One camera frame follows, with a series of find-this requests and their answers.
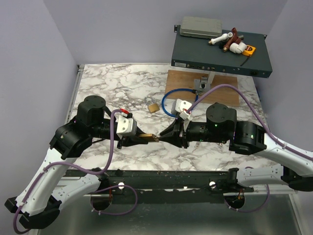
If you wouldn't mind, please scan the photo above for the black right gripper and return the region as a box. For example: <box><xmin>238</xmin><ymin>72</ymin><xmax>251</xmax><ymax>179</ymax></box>
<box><xmin>158</xmin><ymin>117</ymin><xmax>226</xmax><ymax>149</ymax></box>

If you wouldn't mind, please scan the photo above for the brass padlock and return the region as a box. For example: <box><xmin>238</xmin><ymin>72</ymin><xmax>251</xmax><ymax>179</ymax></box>
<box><xmin>138</xmin><ymin>134</ymin><xmax>159</xmax><ymax>142</ymax></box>
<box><xmin>144</xmin><ymin>96</ymin><xmax>160</xmax><ymax>114</ymax></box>

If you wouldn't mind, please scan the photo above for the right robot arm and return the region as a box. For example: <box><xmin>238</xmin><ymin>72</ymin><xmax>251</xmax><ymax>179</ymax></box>
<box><xmin>159</xmin><ymin>103</ymin><xmax>313</xmax><ymax>192</ymax></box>

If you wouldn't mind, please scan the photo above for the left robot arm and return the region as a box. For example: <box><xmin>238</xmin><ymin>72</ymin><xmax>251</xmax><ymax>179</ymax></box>
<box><xmin>5</xmin><ymin>95</ymin><xmax>148</xmax><ymax>235</ymax></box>

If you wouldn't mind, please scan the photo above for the white pipe elbow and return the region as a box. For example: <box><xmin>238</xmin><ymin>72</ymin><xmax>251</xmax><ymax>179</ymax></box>
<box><xmin>229</xmin><ymin>42</ymin><xmax>247</xmax><ymax>54</ymax></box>

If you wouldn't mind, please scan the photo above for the wooden board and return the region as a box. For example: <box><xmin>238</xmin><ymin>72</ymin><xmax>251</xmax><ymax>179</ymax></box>
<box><xmin>164</xmin><ymin>70</ymin><xmax>240</xmax><ymax>107</ymax></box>

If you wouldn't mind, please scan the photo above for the white pipe with brass end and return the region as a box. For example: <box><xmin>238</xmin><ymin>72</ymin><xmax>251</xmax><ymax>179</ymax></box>
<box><xmin>208</xmin><ymin>32</ymin><xmax>233</xmax><ymax>45</ymax></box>

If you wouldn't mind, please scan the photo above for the grey plastic case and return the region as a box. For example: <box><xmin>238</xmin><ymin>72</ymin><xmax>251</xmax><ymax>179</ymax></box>
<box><xmin>179</xmin><ymin>16</ymin><xmax>222</xmax><ymax>39</ymax></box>

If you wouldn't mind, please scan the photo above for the brown pipe fitting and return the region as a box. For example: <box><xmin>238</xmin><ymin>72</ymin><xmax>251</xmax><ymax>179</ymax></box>
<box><xmin>223</xmin><ymin>27</ymin><xmax>242</xmax><ymax>52</ymax></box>

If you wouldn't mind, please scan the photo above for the yellow tape measure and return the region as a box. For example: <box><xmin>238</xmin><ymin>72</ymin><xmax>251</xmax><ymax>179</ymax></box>
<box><xmin>242</xmin><ymin>45</ymin><xmax>256</xmax><ymax>57</ymax></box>

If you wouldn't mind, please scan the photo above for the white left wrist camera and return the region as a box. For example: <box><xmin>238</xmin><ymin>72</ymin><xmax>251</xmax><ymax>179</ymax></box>
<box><xmin>116</xmin><ymin>110</ymin><xmax>137</xmax><ymax>139</ymax></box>

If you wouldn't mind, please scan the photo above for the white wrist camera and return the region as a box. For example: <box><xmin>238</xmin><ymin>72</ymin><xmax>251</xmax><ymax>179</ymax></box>
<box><xmin>116</xmin><ymin>110</ymin><xmax>137</xmax><ymax>139</ymax></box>
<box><xmin>171</xmin><ymin>99</ymin><xmax>192</xmax><ymax>131</ymax></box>

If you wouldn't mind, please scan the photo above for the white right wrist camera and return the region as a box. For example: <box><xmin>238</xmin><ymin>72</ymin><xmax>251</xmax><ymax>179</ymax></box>
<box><xmin>171</xmin><ymin>99</ymin><xmax>192</xmax><ymax>131</ymax></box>

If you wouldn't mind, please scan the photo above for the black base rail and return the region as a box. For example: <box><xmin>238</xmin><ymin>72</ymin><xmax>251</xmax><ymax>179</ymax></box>
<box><xmin>78</xmin><ymin>168</ymin><xmax>255</xmax><ymax>205</ymax></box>

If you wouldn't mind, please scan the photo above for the blue cable loop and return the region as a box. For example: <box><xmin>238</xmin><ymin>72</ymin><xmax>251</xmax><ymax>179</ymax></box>
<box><xmin>161</xmin><ymin>88</ymin><xmax>199</xmax><ymax>118</ymax></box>

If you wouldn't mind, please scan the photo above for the grey metal socket bracket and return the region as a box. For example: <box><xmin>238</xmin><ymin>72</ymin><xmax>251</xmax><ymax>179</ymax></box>
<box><xmin>194</xmin><ymin>76</ymin><xmax>211</xmax><ymax>95</ymax></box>

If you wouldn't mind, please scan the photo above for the blue rack network switch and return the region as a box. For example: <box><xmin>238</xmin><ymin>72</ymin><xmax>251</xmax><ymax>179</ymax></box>
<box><xmin>171</xmin><ymin>25</ymin><xmax>272</xmax><ymax>78</ymax></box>

